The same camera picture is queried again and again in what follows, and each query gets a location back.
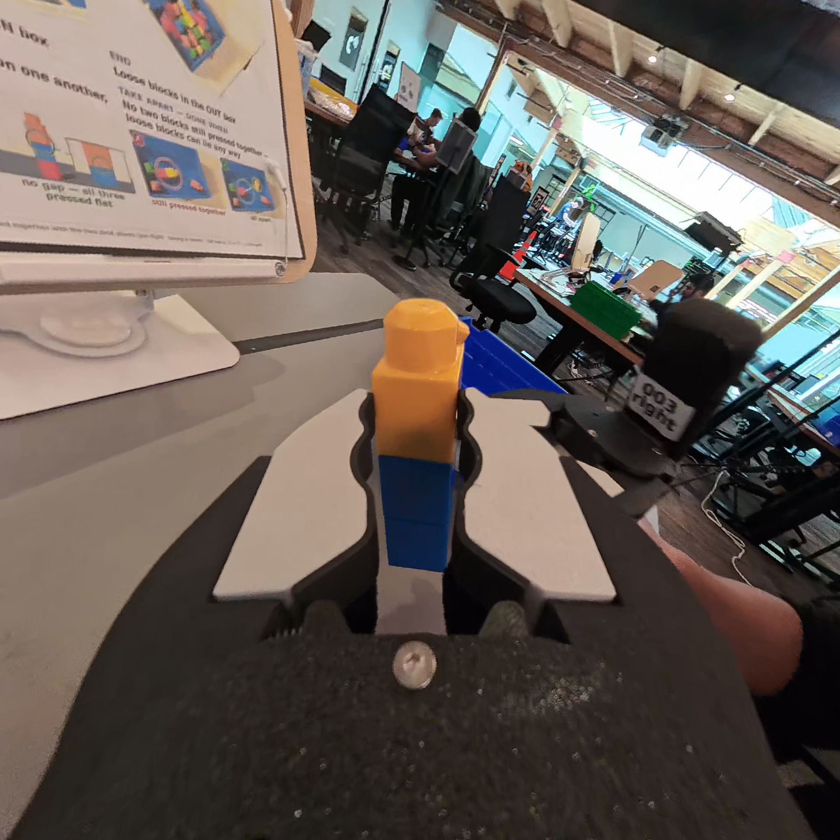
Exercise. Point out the instruction sheet on white stand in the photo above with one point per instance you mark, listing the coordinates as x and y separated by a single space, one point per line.
131 367

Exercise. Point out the yellow mega block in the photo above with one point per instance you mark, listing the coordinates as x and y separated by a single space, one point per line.
413 407

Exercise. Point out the blue plastic bin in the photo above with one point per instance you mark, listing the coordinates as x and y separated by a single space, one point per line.
499 361

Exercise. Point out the black mounted light panel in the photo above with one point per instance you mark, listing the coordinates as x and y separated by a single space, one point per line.
712 233

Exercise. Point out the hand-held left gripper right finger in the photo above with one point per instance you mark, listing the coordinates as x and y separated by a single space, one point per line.
531 525

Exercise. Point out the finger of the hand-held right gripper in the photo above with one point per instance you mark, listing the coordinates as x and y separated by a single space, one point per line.
533 410
602 480

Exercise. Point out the person's right forearm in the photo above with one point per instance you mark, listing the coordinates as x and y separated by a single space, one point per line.
741 623

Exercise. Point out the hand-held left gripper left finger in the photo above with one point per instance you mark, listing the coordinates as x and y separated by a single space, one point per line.
298 518

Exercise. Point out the ceiling projector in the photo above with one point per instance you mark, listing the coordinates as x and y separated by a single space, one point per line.
663 131

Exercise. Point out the wooden work table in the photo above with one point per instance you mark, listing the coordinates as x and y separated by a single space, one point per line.
551 295

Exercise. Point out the orange traffic cone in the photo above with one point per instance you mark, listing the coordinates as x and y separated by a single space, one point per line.
515 259

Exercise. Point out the green plastic bin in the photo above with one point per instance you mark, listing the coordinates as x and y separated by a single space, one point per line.
604 308

